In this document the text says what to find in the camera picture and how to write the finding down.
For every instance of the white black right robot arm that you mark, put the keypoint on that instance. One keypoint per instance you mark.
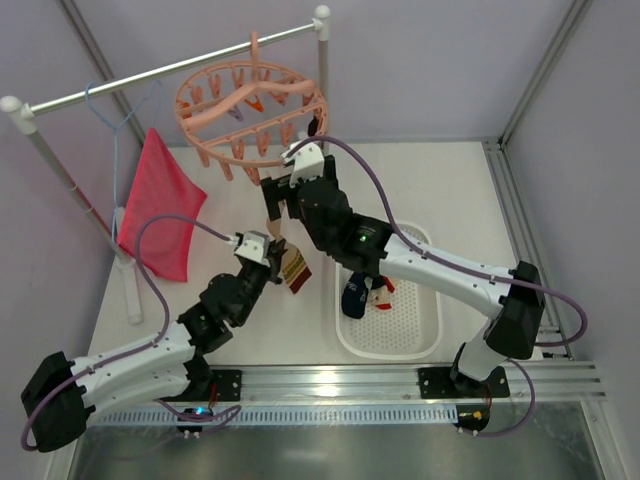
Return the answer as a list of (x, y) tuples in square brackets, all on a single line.
[(510, 299)]

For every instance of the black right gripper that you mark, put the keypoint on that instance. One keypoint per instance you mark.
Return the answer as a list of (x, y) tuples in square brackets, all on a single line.
[(273, 195)]

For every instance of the navy sock red toe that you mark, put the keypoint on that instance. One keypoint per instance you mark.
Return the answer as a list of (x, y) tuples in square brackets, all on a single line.
[(390, 283)]

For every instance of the white cable duct strip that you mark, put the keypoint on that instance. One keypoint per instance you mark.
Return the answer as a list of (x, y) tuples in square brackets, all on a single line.
[(297, 415)]

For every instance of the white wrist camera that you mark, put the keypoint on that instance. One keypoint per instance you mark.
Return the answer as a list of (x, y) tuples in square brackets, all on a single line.
[(253, 246), (307, 163)]

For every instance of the white metal clothes rack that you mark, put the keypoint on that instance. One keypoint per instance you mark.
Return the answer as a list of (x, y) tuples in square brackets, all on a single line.
[(23, 116)]

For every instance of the pink round clip hanger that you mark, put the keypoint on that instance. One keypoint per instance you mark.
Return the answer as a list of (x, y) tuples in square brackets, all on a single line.
[(232, 112)]

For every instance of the dark striped sock on hanger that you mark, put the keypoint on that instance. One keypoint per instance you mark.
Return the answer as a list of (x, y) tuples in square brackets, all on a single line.
[(314, 127)]

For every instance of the pink cloth towel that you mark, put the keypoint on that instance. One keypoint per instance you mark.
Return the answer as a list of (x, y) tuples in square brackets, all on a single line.
[(161, 187)]

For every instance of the beige striped sock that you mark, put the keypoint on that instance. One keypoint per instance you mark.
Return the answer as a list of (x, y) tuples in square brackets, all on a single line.
[(294, 270)]

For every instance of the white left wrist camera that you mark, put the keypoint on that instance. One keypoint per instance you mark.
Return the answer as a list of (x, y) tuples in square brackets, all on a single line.
[(253, 246)]

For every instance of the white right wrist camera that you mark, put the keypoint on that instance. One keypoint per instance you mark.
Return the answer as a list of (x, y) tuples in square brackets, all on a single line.
[(307, 163)]

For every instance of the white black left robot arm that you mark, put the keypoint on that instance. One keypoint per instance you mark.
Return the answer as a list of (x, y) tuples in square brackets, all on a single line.
[(64, 396)]

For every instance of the navy patterned sock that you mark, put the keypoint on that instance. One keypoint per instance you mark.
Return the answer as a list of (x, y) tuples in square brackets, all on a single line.
[(362, 290)]

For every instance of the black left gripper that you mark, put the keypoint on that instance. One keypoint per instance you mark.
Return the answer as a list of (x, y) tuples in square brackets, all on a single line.
[(275, 253)]

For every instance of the light blue wire hanger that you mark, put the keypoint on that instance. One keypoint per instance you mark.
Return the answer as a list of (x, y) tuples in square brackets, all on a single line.
[(121, 184)]

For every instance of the aluminium rail frame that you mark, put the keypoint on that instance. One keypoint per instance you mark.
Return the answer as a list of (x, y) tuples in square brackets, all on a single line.
[(288, 351)]

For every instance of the white perforated plastic basket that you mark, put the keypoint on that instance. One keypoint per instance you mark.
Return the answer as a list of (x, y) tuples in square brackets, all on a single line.
[(411, 329)]

